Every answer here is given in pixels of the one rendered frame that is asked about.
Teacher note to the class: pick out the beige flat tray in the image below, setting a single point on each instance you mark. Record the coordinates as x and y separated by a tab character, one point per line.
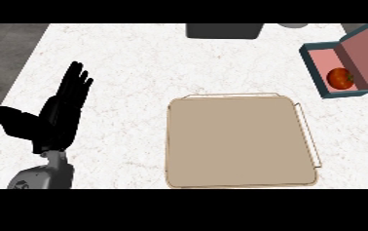
239	140

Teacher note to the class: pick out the pale grey round object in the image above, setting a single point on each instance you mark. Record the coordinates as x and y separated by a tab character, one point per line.
293	25

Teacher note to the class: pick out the red tomato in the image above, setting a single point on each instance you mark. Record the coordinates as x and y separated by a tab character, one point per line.
339	78

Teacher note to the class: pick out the dark grey appliance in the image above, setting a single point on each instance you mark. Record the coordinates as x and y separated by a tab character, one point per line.
224	30

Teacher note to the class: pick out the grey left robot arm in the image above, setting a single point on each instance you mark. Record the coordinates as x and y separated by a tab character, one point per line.
48	173

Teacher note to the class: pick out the teal box with pink inside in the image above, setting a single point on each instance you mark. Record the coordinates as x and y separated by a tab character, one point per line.
336	62

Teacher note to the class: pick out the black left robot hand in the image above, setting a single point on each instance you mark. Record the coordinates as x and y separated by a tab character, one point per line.
59	111

